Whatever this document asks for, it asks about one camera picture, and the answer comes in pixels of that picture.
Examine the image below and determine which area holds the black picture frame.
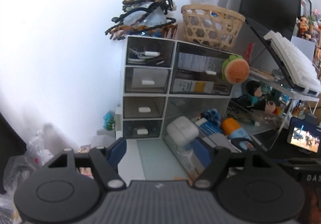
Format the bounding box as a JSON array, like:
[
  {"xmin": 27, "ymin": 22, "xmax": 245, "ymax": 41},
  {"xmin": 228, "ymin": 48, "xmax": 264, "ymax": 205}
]
[{"xmin": 292, "ymin": 0, "xmax": 313, "ymax": 18}]

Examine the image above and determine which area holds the small clear empty drawer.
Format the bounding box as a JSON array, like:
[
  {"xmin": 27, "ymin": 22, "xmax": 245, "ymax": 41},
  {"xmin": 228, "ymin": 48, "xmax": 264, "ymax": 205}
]
[
  {"xmin": 124, "ymin": 67, "xmax": 172, "ymax": 94},
  {"xmin": 123, "ymin": 96, "xmax": 166, "ymax": 119}
]

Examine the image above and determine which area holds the person's right hand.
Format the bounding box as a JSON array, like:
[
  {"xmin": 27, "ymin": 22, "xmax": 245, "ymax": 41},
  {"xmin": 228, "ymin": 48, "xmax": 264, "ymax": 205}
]
[{"xmin": 298, "ymin": 184, "xmax": 321, "ymax": 224}]

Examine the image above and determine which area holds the amber small bottle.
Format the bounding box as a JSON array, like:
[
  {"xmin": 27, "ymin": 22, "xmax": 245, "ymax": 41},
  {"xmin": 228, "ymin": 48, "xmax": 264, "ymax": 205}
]
[{"xmin": 292, "ymin": 100, "xmax": 302, "ymax": 118}]

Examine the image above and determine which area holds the burger plush toy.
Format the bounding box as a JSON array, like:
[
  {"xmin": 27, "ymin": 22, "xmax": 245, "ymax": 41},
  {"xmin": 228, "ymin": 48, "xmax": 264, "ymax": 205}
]
[{"xmin": 221, "ymin": 55, "xmax": 250, "ymax": 84}]

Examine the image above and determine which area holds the small drawer with cables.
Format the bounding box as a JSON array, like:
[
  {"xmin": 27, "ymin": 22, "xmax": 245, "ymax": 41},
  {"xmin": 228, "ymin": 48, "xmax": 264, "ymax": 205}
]
[{"xmin": 126, "ymin": 37, "xmax": 175, "ymax": 67}]

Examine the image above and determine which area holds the teal hair clip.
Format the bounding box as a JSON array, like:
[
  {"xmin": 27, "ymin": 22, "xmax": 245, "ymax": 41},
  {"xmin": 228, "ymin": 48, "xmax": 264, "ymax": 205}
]
[{"xmin": 103, "ymin": 111, "xmax": 115, "ymax": 131}]

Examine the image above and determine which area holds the pile of hair claw clips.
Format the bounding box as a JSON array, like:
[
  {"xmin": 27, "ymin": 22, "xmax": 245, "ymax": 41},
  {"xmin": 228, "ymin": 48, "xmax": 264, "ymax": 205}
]
[{"xmin": 105, "ymin": 0, "xmax": 179, "ymax": 40}]

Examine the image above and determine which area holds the mouse plush toy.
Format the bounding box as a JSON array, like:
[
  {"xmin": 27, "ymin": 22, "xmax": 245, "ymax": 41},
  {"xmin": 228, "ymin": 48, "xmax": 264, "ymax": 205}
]
[{"xmin": 255, "ymin": 98, "xmax": 279, "ymax": 115}]

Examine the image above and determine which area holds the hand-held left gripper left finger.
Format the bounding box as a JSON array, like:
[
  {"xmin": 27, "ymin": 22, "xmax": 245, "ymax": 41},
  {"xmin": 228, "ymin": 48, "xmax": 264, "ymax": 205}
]
[{"xmin": 48, "ymin": 137, "xmax": 127, "ymax": 190}]

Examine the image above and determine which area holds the pale grey board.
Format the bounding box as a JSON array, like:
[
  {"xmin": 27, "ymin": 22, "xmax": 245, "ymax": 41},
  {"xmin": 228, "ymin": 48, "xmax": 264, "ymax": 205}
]
[{"xmin": 290, "ymin": 35, "xmax": 317, "ymax": 63}]

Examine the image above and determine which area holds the smartphone showing video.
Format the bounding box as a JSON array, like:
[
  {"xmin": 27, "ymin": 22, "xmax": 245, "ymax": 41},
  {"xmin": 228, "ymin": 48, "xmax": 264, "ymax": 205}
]
[{"xmin": 287, "ymin": 117, "xmax": 321, "ymax": 153}]

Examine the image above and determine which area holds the large drawer with boxes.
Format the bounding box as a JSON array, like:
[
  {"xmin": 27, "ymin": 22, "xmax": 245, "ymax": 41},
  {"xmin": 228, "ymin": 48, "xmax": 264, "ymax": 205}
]
[{"xmin": 170, "ymin": 42, "xmax": 235, "ymax": 95}]

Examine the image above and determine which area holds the small black box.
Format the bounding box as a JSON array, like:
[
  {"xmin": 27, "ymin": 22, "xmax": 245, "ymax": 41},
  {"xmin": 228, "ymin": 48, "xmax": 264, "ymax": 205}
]
[{"xmin": 304, "ymin": 113, "xmax": 319, "ymax": 124}]

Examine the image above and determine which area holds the white drawer organizer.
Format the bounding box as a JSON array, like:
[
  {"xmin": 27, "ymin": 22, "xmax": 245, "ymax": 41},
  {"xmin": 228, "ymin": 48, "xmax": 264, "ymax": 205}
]
[{"xmin": 115, "ymin": 35, "xmax": 235, "ymax": 140}]

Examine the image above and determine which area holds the blue and white box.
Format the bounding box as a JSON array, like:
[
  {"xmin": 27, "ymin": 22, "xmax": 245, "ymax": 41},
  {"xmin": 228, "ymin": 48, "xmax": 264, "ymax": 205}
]
[{"xmin": 197, "ymin": 119, "xmax": 227, "ymax": 137}]

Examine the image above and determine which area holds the pink snack packet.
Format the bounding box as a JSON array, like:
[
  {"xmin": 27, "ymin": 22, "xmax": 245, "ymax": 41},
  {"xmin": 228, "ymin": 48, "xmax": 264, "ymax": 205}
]
[{"xmin": 244, "ymin": 43, "xmax": 255, "ymax": 62}]

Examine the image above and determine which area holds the small drawer with blue items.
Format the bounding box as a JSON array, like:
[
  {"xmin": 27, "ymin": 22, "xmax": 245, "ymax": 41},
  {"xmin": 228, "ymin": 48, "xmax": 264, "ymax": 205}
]
[{"xmin": 123, "ymin": 120, "xmax": 163, "ymax": 138}]

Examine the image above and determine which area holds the black panel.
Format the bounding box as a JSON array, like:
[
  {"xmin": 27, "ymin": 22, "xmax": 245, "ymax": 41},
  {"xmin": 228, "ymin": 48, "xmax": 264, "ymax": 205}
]
[{"xmin": 0, "ymin": 112, "xmax": 27, "ymax": 195}]

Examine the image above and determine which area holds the white keyboard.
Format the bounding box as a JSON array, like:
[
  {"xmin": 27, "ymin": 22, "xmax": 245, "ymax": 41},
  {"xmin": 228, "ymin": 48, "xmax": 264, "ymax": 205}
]
[{"xmin": 263, "ymin": 30, "xmax": 318, "ymax": 88}]

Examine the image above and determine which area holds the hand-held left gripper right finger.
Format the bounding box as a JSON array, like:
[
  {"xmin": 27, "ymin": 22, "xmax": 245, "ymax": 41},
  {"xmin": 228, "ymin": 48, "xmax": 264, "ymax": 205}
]
[{"xmin": 193, "ymin": 137, "xmax": 274, "ymax": 189}]

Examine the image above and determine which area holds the orange and blue case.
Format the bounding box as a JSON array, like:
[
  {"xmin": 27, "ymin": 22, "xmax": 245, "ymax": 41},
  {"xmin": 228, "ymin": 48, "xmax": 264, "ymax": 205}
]
[{"xmin": 221, "ymin": 118, "xmax": 254, "ymax": 151}]

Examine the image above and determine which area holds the shelf of small figurines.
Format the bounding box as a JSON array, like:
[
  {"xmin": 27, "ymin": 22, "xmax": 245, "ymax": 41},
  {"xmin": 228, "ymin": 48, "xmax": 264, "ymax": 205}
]
[{"xmin": 297, "ymin": 0, "xmax": 321, "ymax": 69}]

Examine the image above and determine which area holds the woven bamboo basket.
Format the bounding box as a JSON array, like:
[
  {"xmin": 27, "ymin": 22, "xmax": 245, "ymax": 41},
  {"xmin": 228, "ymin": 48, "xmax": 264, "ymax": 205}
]
[{"xmin": 181, "ymin": 4, "xmax": 246, "ymax": 52}]

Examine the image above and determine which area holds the white charger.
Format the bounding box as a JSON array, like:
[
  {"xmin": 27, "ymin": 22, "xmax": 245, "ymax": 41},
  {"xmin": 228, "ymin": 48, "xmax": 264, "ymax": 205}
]
[{"xmin": 167, "ymin": 116, "xmax": 200, "ymax": 147}]

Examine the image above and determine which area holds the black haired doll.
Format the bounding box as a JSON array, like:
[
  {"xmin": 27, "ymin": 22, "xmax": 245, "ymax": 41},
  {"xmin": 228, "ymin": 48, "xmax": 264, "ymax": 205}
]
[{"xmin": 245, "ymin": 80, "xmax": 265, "ymax": 102}]

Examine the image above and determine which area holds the large clear drawer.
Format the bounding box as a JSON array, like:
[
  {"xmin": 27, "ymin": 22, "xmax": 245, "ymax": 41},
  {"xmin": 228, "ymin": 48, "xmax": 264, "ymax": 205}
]
[{"xmin": 163, "ymin": 96, "xmax": 286, "ymax": 182}]

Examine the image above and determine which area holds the white laptop stand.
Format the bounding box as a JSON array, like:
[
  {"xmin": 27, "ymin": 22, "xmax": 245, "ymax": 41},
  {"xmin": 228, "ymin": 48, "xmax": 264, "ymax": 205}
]
[{"xmin": 247, "ymin": 73, "xmax": 321, "ymax": 152}]

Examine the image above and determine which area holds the clear plastic bag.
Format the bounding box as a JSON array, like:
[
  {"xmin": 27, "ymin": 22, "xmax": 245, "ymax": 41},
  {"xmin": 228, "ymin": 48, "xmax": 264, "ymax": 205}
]
[{"xmin": 0, "ymin": 156, "xmax": 28, "ymax": 224}]

